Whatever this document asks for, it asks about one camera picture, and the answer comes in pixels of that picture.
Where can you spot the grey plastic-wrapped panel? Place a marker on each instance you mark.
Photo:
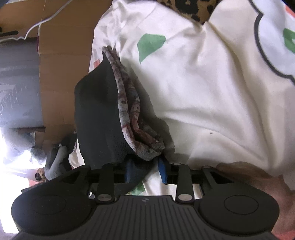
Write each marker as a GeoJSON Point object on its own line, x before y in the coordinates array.
{"type": "Point", "coordinates": [18, 80]}

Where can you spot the bear-patterned shorts black lining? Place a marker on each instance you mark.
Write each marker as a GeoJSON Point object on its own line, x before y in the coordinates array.
{"type": "Point", "coordinates": [99, 103]}

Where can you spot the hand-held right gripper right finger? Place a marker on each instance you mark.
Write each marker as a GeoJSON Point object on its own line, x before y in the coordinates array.
{"type": "Point", "coordinates": [162, 170]}

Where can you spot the leopard print garment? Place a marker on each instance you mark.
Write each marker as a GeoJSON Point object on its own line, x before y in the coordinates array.
{"type": "Point", "coordinates": [191, 9]}

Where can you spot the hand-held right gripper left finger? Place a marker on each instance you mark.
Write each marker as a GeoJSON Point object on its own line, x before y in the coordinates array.
{"type": "Point", "coordinates": [129, 170]}

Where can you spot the clear plastic bag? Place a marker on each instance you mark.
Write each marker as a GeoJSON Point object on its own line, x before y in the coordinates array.
{"type": "Point", "coordinates": [23, 150]}

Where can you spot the brown cardboard sheet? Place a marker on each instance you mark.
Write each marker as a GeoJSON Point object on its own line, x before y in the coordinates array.
{"type": "Point", "coordinates": [62, 80]}

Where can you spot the cream bear printed blanket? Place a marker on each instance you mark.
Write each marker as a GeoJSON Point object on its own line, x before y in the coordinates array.
{"type": "Point", "coordinates": [219, 92]}

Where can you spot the black cloth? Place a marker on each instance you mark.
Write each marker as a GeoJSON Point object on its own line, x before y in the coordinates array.
{"type": "Point", "coordinates": [69, 143]}

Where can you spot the pink purple packet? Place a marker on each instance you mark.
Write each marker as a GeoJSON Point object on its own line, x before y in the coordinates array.
{"type": "Point", "coordinates": [37, 45]}

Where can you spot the small brown teddy bear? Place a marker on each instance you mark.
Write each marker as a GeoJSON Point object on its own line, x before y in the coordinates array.
{"type": "Point", "coordinates": [41, 173]}

